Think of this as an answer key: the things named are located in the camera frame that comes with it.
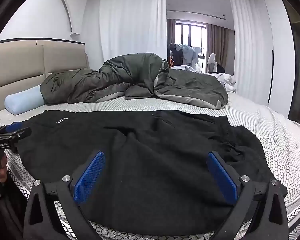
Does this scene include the black pants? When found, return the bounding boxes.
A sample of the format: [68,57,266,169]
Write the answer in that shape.
[17,111,273,236]

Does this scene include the person's left hand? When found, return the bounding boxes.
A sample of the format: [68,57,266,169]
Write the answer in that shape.
[0,152,7,183]

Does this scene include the light blue bolster pillow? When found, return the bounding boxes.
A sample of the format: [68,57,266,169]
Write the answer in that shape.
[4,85,45,115]

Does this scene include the white honeycomb mattress cover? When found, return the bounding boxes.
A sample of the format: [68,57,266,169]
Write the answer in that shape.
[0,93,300,239]

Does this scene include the beige upholstered headboard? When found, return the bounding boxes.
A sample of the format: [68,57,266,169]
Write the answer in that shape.
[0,38,89,111]

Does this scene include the white wardrobe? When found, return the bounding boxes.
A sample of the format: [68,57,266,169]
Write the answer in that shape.
[256,0,295,117]

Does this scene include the dark green duvet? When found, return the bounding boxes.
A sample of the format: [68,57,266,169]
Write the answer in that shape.
[40,53,228,110]

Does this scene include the white sheer curtain right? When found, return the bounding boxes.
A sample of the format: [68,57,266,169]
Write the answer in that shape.
[230,0,273,105]

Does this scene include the white sheer curtain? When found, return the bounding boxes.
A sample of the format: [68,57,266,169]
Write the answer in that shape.
[230,0,273,105]
[99,0,167,60]

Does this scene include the white office chair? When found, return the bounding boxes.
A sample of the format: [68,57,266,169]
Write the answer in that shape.
[207,53,225,74]

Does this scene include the white sheer curtain left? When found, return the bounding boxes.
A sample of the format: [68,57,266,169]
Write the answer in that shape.
[99,0,167,60]

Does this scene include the hanging clothes on rack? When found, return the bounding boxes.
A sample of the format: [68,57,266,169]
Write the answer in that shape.
[167,43,205,68]

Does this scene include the brown window curtain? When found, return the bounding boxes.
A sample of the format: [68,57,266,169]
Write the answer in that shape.
[206,24,229,67]

